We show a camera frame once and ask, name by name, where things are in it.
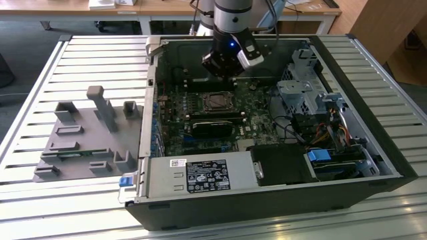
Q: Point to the wooden desk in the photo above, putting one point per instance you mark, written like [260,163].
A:
[67,11]

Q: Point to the silver power supply unit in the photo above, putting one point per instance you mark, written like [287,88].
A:
[160,180]

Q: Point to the wooden cabinet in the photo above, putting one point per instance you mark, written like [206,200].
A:
[376,30]

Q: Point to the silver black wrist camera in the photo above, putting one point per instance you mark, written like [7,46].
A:
[250,56]

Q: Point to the silver topped CPU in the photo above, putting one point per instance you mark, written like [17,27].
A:
[218,101]

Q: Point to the blue disk carrier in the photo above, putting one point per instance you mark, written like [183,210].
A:
[318,156]

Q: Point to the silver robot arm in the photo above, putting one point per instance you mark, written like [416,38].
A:
[234,15]

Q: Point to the green RAM stick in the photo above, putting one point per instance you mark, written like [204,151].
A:
[83,153]

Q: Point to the black RAM slot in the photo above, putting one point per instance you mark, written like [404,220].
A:
[216,114]
[216,117]

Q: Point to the CPU socket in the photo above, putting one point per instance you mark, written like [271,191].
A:
[203,110]

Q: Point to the grey black PC case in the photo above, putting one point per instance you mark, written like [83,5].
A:
[234,210]

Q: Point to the grey parts rack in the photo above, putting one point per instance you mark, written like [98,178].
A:
[83,140]

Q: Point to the white box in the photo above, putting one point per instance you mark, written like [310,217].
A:
[126,2]
[102,4]

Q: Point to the metal drive cage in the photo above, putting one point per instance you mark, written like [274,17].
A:
[296,97]

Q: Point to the black plastic shroud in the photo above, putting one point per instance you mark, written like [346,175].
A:
[280,165]

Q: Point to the silver coin cell battery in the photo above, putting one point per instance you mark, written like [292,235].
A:
[252,87]

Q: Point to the blue plastic case latch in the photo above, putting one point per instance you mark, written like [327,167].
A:
[126,181]

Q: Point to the green motherboard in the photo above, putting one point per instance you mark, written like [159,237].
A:
[260,107]

